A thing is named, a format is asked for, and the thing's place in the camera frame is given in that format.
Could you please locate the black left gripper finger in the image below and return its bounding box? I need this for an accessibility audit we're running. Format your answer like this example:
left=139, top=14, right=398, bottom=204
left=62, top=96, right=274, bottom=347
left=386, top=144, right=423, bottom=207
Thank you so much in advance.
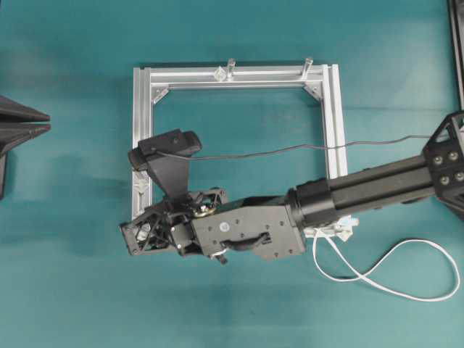
left=1, top=96, right=50, bottom=122
left=1, top=123, right=51, bottom=154

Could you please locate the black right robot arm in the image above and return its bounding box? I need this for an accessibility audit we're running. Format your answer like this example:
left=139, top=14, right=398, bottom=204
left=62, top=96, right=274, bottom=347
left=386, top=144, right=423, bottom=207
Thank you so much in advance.
left=120, top=112, right=463, bottom=263

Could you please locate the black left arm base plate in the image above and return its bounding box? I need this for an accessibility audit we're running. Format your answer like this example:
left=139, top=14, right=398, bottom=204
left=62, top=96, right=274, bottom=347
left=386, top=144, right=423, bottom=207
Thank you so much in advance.
left=0, top=153, right=8, bottom=199

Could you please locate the aluminium extrusion square frame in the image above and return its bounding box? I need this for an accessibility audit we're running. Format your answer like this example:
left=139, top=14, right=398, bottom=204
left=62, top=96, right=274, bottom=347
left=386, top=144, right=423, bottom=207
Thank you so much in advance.
left=129, top=57, right=360, bottom=243

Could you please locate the dark metal rail top right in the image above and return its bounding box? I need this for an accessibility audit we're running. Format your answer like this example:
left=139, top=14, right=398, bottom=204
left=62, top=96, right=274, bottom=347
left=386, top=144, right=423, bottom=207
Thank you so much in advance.
left=447, top=0, right=463, bottom=109

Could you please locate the black right camera cable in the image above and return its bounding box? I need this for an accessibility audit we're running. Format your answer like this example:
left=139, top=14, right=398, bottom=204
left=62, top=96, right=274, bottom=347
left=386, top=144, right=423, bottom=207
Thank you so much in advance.
left=154, top=134, right=432, bottom=160

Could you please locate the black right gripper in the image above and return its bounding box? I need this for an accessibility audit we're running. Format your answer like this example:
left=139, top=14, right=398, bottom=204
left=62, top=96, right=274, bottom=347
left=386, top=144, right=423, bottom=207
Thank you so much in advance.
left=120, top=187, right=228, bottom=257

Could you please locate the white ethernet cable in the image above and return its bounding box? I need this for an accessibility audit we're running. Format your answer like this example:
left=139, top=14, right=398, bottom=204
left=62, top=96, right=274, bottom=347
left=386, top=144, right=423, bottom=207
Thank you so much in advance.
left=216, top=216, right=460, bottom=302

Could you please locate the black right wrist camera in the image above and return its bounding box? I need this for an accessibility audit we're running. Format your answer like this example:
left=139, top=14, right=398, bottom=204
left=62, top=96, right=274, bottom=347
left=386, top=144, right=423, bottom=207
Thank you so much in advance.
left=128, top=129, right=202, bottom=199

